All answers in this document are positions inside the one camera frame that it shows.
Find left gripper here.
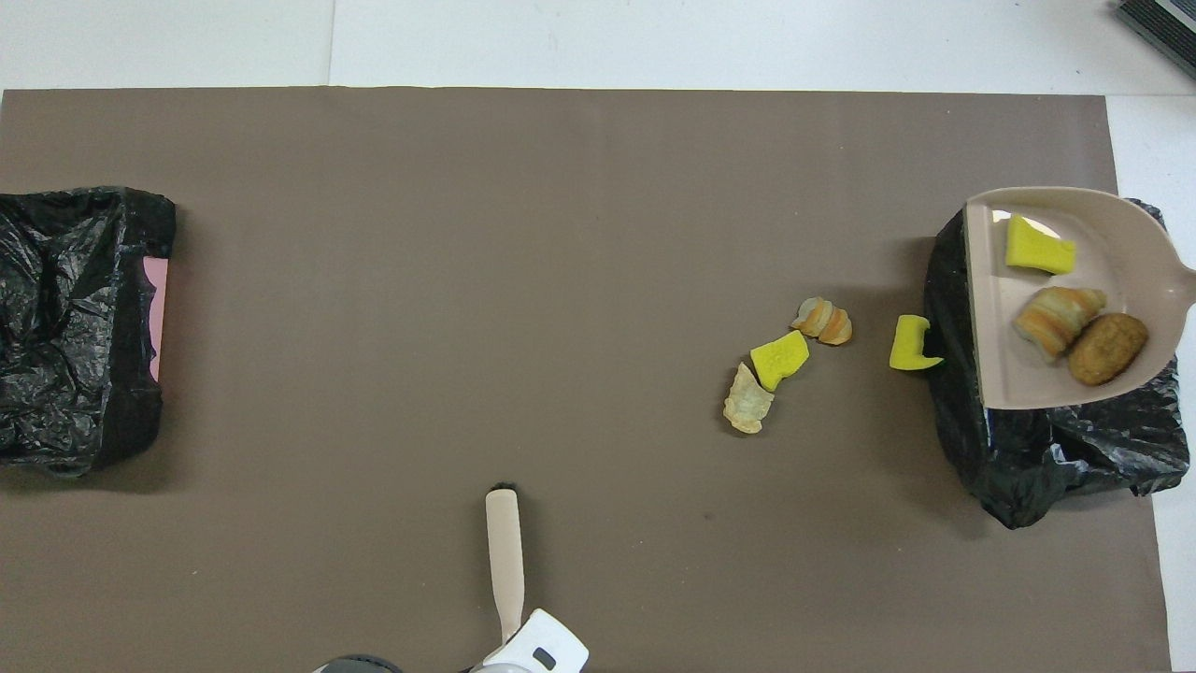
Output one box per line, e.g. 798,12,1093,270
488,609,591,673

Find beige hand brush black bristles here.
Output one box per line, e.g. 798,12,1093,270
484,482,527,648

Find pale dumpling toy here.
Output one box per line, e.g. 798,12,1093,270
722,362,776,436

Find yellow sponge piece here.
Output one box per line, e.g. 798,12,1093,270
889,314,945,372
749,329,811,394
1004,213,1078,277

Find orange striped croissant toy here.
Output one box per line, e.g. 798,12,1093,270
790,297,854,347

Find pale croissant toy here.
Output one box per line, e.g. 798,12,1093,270
1013,286,1108,364

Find brown bread roll toy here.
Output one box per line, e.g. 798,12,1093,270
1066,312,1150,389

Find beige plastic dustpan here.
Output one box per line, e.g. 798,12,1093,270
962,186,1196,411

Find black bag lined pink bin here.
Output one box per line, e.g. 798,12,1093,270
0,185,178,480

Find brown paper table mat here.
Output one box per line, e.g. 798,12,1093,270
0,87,1174,673

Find dark ribbed box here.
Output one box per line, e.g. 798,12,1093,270
1117,0,1196,55

